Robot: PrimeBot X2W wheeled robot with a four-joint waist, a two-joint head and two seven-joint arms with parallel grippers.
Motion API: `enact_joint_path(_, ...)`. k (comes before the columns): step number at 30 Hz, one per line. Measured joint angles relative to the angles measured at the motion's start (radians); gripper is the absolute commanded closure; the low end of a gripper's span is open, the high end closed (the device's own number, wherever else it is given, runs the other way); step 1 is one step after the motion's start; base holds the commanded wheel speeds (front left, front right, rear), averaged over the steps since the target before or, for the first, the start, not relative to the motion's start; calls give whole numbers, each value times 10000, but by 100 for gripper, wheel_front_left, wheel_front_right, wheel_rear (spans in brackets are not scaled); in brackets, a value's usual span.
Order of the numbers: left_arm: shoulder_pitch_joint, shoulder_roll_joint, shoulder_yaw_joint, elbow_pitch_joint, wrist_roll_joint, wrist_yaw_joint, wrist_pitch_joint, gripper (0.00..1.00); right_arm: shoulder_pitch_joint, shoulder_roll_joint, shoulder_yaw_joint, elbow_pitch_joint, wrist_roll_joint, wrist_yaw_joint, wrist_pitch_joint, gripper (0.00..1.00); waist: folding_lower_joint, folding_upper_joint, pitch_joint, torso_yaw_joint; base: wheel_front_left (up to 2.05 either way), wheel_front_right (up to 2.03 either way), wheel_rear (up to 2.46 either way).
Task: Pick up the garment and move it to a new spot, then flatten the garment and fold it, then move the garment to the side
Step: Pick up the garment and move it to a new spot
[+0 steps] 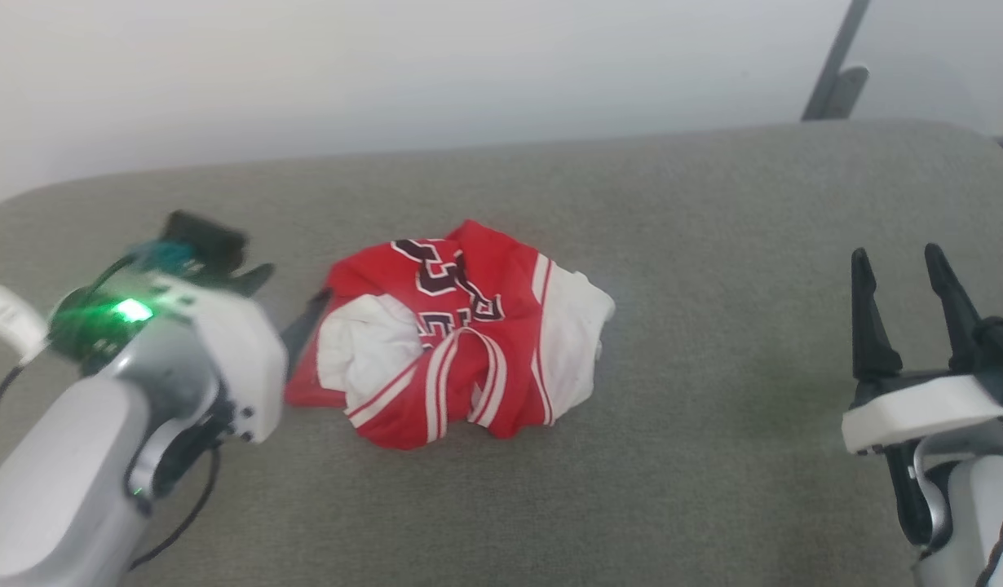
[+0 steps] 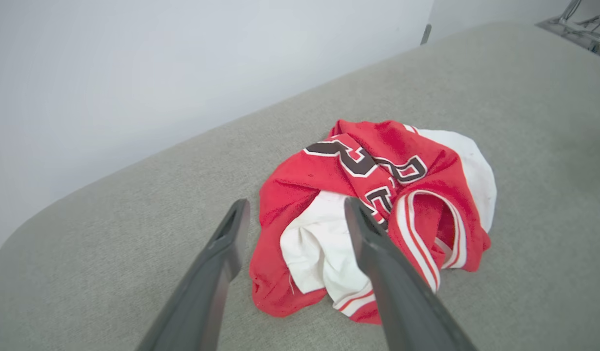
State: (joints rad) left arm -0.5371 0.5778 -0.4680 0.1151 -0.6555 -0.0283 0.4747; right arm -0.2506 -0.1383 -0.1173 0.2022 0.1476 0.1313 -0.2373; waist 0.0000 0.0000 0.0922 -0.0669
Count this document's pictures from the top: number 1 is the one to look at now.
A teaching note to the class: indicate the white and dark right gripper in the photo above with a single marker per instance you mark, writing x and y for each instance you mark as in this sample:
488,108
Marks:
925,412

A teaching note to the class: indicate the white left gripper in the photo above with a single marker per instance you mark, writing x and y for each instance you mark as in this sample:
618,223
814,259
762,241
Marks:
240,367

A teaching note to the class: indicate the red and white jersey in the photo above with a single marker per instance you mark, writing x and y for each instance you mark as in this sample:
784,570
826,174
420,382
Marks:
477,249

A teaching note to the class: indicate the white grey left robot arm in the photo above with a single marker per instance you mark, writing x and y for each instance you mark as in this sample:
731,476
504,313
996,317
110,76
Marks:
61,489

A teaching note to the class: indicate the grey fabric sofa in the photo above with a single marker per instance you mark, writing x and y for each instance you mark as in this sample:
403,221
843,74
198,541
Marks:
713,244

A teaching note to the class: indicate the grey metal pole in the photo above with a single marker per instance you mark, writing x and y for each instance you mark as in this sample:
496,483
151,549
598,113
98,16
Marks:
832,73

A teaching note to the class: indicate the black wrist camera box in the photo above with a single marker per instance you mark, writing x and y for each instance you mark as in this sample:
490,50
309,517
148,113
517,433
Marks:
204,240

